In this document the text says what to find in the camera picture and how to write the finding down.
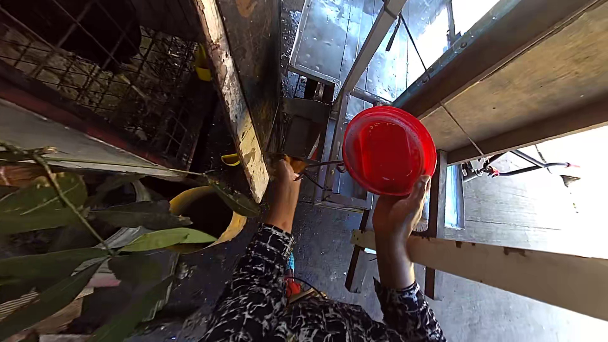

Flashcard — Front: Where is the person's left hand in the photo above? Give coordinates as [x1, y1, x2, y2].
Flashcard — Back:
[271, 159, 301, 206]

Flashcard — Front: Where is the person's left forearm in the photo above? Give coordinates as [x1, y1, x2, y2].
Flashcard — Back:
[200, 201, 299, 342]

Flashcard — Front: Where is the person's right forearm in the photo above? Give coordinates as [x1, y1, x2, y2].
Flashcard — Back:
[373, 237, 447, 342]

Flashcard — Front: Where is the person's right hand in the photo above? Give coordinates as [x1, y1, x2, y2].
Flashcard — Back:
[372, 175, 432, 242]

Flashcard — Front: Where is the large wooden panel with beams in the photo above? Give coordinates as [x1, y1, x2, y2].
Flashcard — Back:
[393, 0, 608, 165]

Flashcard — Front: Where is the pale wooden plank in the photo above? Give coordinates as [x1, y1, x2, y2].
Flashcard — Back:
[351, 229, 608, 322]

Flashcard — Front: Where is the person's body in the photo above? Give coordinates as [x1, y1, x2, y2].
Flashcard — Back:
[280, 297, 404, 342]

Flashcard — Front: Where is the yellow bucket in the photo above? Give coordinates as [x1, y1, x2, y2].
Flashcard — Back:
[169, 186, 248, 254]

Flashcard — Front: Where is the small yellow plastic container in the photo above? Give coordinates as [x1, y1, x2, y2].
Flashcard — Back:
[194, 44, 212, 82]

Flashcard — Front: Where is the wooden board with peeling paint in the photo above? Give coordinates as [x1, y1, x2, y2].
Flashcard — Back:
[194, 0, 281, 204]

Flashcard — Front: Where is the rusty wire mesh cage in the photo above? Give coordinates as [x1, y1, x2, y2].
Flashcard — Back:
[0, 0, 210, 169]

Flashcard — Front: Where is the bicycle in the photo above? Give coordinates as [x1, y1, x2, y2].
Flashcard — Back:
[463, 149, 581, 187]

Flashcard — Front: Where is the grey metal sheet panel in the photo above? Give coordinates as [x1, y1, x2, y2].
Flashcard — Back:
[289, 0, 457, 103]

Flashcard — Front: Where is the green leafy plant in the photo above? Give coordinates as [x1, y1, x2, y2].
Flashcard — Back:
[0, 142, 261, 342]

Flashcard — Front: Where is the grey wooden frame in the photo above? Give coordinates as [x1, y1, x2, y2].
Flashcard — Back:
[315, 0, 408, 212]

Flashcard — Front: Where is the red plastic bowl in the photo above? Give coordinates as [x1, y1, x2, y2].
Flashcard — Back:
[342, 105, 437, 196]

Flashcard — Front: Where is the dark wooden post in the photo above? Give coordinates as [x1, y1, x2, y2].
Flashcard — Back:
[424, 150, 448, 301]

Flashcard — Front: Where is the red and blue object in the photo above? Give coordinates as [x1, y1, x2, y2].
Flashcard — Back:
[285, 252, 302, 299]

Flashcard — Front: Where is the dark red wooden beam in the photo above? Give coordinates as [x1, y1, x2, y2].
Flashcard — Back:
[0, 61, 177, 169]

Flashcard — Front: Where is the orange-brown object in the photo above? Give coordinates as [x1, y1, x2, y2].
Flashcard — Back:
[284, 155, 308, 181]

